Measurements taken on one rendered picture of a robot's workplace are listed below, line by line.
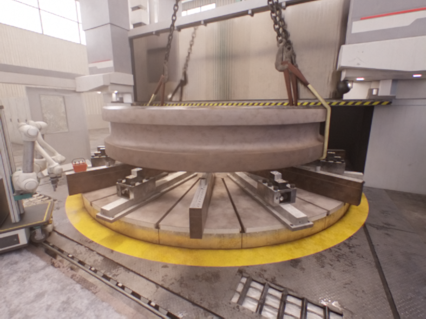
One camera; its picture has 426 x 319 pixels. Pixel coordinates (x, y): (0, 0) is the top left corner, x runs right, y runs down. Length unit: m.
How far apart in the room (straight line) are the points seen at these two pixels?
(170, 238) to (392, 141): 4.78
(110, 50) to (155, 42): 1.59
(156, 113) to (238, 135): 1.21
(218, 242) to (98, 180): 2.45
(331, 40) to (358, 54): 2.05
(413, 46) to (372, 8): 0.89
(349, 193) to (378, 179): 2.11
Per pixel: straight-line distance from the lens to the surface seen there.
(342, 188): 3.78
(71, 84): 7.11
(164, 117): 2.93
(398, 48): 3.67
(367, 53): 3.61
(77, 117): 7.28
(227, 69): 6.00
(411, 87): 4.67
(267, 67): 5.65
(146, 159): 3.22
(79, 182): 4.16
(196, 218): 2.36
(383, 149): 5.67
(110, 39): 6.71
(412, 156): 5.81
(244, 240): 2.84
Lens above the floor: 1.76
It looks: 11 degrees down
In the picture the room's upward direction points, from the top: straight up
